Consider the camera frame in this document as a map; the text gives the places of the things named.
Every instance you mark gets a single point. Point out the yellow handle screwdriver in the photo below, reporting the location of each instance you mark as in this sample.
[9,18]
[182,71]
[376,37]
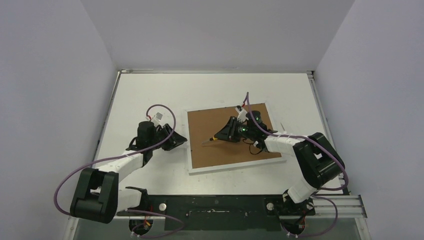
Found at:
[210,140]

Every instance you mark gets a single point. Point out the white picture frame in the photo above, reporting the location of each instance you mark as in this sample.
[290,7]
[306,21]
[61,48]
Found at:
[201,124]

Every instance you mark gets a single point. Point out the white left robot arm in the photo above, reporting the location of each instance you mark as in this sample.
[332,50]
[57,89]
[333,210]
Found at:
[98,195]

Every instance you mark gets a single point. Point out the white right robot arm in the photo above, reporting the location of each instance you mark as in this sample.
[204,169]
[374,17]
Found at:
[318,161]

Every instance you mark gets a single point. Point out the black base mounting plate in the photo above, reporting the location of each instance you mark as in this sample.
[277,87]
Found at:
[233,223]

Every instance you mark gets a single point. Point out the aluminium table front rail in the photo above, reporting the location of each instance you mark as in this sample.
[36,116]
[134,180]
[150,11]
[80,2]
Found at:
[348,207]

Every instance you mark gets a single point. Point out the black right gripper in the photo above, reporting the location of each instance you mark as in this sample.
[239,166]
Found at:
[234,127]

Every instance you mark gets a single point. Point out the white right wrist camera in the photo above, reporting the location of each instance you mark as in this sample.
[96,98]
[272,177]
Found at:
[242,114]

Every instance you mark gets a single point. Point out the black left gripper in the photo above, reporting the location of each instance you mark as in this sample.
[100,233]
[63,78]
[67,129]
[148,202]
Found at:
[173,140]

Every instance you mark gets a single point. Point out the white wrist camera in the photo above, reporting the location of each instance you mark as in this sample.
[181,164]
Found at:
[242,114]
[156,119]

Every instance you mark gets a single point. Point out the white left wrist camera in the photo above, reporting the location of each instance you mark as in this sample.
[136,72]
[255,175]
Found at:
[156,119]

